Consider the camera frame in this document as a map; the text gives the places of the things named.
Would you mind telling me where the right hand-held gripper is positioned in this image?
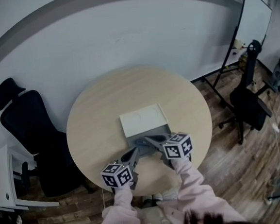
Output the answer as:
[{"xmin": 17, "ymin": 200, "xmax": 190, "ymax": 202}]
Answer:
[{"xmin": 144, "ymin": 130, "xmax": 196, "ymax": 172}]

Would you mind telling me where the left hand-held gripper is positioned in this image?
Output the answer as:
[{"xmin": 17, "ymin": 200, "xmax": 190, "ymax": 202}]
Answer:
[{"xmin": 99, "ymin": 146, "xmax": 143, "ymax": 193}]

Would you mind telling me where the white box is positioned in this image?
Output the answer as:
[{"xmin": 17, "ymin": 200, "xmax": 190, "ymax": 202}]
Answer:
[{"xmin": 118, "ymin": 102, "xmax": 176, "ymax": 159}]

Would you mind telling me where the person's right forearm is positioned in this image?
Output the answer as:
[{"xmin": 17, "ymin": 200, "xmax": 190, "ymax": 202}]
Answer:
[{"xmin": 170, "ymin": 153, "xmax": 239, "ymax": 224}]

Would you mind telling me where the person's left forearm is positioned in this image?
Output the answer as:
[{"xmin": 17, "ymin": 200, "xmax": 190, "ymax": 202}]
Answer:
[{"xmin": 89, "ymin": 181, "xmax": 142, "ymax": 224}]

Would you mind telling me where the person's torso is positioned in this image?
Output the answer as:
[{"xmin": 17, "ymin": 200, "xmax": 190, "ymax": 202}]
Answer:
[{"xmin": 138, "ymin": 197, "xmax": 189, "ymax": 224}]

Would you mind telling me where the black office chair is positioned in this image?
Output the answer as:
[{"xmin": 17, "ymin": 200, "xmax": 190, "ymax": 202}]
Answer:
[
  {"xmin": 211, "ymin": 38, "xmax": 276, "ymax": 147},
  {"xmin": 0, "ymin": 71, "xmax": 94, "ymax": 202}
]

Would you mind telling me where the pale bottle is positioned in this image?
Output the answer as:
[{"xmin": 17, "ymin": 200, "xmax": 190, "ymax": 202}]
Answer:
[{"xmin": 232, "ymin": 38, "xmax": 245, "ymax": 51}]

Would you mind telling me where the whiteboard on black stand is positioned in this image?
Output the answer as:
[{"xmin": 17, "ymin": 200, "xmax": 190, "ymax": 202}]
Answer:
[{"xmin": 195, "ymin": 0, "xmax": 280, "ymax": 109}]

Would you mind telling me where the white cable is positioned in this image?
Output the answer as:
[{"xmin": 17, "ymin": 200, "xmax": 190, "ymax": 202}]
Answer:
[{"xmin": 101, "ymin": 187, "xmax": 107, "ymax": 211}]

